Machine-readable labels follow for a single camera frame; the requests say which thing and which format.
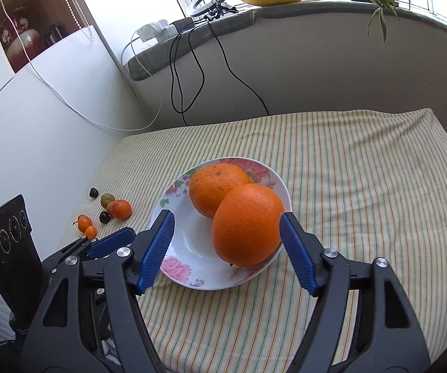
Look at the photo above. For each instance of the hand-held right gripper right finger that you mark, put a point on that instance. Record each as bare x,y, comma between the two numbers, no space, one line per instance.
299,256

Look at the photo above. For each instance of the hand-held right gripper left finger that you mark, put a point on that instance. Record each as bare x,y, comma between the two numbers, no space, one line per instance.
157,254

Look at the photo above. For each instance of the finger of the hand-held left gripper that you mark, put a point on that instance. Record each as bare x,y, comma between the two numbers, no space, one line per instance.
111,241

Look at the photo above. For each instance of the small kumquat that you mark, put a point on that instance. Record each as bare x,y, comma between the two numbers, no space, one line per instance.
84,222
91,232

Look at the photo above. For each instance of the dark plum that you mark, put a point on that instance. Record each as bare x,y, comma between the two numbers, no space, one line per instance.
93,192
104,216

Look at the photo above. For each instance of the tangerine with stem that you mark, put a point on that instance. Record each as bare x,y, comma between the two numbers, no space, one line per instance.
121,209

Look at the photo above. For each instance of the white floral plate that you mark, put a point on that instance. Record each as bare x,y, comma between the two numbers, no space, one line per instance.
192,241

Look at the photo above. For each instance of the green brown fruit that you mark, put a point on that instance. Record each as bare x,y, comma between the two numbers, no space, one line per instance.
106,199

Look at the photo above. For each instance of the large smooth orange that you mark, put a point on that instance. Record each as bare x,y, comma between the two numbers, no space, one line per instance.
247,225

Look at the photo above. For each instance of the large orange with navel dot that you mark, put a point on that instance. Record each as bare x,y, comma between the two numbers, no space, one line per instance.
212,190

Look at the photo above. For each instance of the striped bed sheet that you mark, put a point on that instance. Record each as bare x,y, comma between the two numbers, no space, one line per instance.
363,182

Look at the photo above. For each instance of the white cabinet with niche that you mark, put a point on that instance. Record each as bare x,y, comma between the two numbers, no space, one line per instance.
33,124

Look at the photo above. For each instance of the red decorated vase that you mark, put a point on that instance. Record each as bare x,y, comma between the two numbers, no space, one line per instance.
19,39

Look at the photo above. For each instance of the black power adapter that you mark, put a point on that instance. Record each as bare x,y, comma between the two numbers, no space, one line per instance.
184,24

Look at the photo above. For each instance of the grey windowsill cover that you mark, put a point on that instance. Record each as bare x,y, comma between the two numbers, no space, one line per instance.
285,17

